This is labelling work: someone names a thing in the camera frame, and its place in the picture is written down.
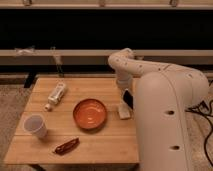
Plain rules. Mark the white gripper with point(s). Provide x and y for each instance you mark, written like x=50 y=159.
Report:
x=125 y=84

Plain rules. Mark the black eraser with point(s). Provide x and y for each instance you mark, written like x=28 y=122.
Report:
x=128 y=98

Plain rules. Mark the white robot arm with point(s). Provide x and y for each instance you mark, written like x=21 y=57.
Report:
x=162 y=93

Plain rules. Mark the white sponge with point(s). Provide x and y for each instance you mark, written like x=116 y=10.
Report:
x=123 y=111

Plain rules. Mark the orange bowl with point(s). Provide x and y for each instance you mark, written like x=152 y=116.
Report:
x=90 y=114

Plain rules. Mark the white tube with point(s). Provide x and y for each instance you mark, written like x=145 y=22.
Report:
x=55 y=96

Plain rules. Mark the wooden table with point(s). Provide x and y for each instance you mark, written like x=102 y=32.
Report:
x=115 y=143

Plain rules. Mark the brown snack wrapper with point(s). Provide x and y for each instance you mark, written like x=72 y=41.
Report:
x=66 y=147

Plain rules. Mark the white plastic cup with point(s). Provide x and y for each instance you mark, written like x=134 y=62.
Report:
x=35 y=125

